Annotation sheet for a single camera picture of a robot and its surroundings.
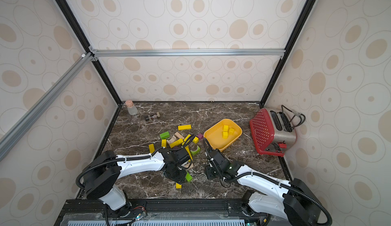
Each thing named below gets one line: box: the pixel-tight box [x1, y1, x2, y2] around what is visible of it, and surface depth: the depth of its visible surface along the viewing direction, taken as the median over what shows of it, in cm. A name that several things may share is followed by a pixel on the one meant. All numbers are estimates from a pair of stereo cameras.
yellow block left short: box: [148, 143, 156, 154], surface depth 96 cm
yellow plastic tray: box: [203, 118, 243, 153], surface depth 102 cm
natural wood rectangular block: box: [174, 131, 185, 140], surface depth 102 cm
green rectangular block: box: [159, 131, 171, 140], surface depth 102 cm
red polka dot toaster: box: [249, 107, 297, 158], surface depth 88 cm
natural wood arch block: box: [166, 135, 178, 145], surface depth 99 cm
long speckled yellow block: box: [169, 138, 184, 149], surface depth 97 cm
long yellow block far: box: [177, 124, 192, 131], surface depth 108 cm
